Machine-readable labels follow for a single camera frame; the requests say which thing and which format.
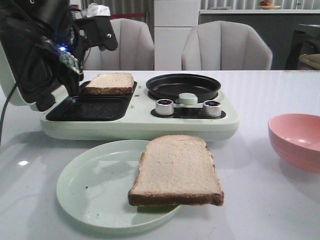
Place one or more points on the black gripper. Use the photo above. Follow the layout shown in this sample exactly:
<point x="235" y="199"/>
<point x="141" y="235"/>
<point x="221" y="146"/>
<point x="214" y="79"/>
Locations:
<point x="61" y="42"/>

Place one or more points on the bread slice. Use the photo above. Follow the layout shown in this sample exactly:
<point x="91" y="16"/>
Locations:
<point x="111" y="84"/>
<point x="176" y="169"/>

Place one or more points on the mint green breakfast maker lid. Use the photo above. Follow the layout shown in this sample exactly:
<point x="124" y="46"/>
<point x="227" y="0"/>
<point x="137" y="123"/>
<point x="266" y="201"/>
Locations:
<point x="27" y="69"/>

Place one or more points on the pink plastic bowl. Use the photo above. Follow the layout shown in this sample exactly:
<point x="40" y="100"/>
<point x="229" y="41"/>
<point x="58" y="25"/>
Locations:
<point x="295" y="137"/>

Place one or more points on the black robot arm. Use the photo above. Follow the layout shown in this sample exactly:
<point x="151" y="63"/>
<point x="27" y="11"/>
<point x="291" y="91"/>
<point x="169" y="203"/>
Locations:
<point x="15" y="19"/>

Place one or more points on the mint green breakfast maker base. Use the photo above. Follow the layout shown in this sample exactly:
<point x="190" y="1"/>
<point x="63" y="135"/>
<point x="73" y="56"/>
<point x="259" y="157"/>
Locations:
<point x="133" y="117"/>

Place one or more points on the red barrier tape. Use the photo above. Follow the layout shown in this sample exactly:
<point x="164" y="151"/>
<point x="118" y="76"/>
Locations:
<point x="129" y="15"/>

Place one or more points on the left grey upholstered chair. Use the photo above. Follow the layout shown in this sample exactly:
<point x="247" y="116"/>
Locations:
<point x="135" y="51"/>

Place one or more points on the grey upholstered chair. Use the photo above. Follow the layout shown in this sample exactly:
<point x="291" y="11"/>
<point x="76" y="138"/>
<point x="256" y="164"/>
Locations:
<point x="135" y="51"/>
<point x="225" y="46"/>

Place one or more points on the black round frying pan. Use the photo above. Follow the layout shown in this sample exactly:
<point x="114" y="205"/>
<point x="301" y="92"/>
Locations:
<point x="169" y="86"/>

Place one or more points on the left silver control knob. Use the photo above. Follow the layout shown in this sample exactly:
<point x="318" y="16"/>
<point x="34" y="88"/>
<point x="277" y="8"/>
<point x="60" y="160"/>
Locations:
<point x="164" y="107"/>

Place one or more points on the silver control knob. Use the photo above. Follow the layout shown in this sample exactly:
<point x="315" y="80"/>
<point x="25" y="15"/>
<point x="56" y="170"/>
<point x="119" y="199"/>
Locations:
<point x="164" y="107"/>
<point x="211" y="108"/>

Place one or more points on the white refrigerator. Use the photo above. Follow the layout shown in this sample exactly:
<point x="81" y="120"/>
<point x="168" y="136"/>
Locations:
<point x="173" y="20"/>

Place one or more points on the mint green round plate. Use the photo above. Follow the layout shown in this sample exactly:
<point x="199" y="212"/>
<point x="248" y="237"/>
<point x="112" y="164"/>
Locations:
<point x="93" y="189"/>

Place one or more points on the right grey upholstered chair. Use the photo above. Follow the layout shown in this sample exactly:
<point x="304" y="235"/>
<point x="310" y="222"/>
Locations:
<point x="225" y="46"/>

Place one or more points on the right silver control knob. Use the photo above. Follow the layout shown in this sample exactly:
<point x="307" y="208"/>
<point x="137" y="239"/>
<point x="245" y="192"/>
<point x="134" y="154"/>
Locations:
<point x="211" y="108"/>

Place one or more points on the fruit plate on counter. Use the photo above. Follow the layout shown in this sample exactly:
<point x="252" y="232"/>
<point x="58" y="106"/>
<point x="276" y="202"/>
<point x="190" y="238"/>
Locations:
<point x="267" y="5"/>

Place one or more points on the grey kitchen counter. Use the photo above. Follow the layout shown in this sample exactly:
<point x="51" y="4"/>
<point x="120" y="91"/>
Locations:
<point x="276" y="26"/>

